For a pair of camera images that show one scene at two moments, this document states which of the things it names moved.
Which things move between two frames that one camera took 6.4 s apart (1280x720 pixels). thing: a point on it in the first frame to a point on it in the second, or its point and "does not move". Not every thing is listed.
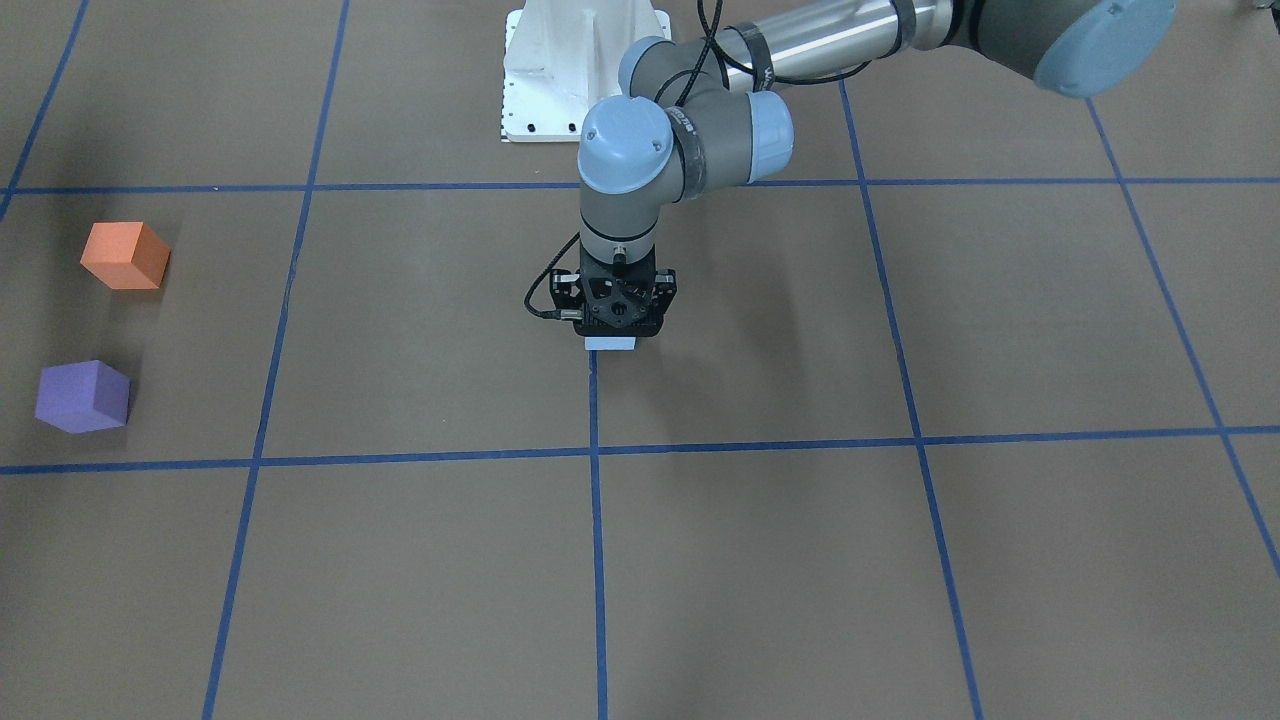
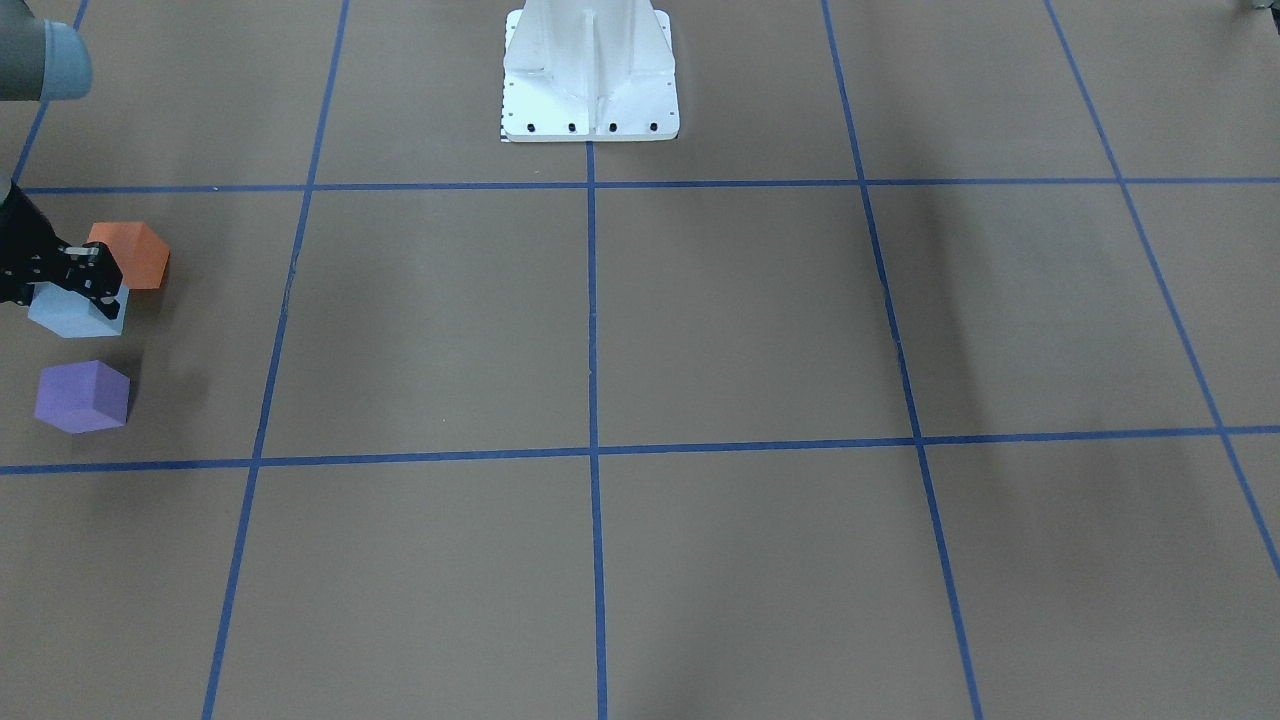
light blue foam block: (607, 343) to (74, 315)
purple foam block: (83, 397) does not move
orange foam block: (126, 255) does not move
